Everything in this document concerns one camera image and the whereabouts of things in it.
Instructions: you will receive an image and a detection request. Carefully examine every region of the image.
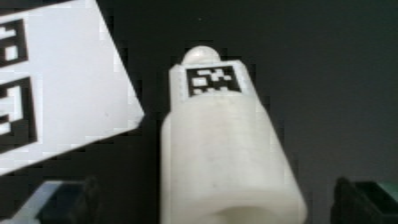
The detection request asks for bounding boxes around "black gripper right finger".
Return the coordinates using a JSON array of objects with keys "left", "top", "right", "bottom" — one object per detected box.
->
[{"left": 331, "top": 177, "right": 398, "bottom": 224}]

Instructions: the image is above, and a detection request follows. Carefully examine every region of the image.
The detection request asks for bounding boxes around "white cylindrical table leg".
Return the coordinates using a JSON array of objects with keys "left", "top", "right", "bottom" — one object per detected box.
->
[{"left": 160, "top": 46, "right": 308, "bottom": 224}]

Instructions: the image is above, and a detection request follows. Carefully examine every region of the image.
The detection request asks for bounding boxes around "white marker tag sheet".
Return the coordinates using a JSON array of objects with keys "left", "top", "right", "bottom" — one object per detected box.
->
[{"left": 0, "top": 0, "right": 144, "bottom": 175}]

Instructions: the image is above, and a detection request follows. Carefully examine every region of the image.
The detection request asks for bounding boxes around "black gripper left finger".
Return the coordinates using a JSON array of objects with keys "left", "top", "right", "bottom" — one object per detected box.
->
[{"left": 11, "top": 178, "right": 100, "bottom": 224}]

